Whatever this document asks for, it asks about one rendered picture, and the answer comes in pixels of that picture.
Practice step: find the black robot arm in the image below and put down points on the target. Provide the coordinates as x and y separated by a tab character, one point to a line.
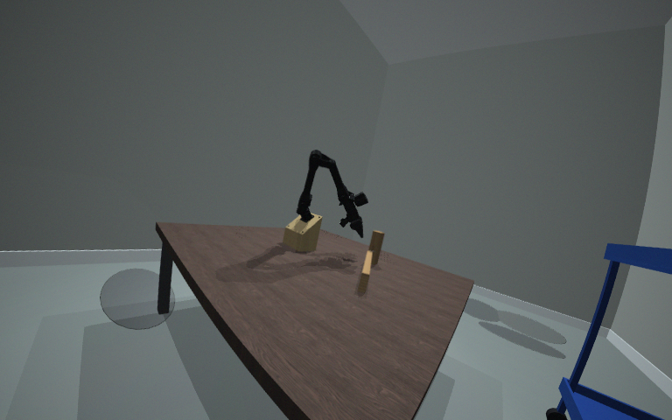
317	159

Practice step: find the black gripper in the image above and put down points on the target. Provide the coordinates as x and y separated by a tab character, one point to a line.
356	221

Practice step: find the wooden post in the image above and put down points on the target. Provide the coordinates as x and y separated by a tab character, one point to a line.
375	246

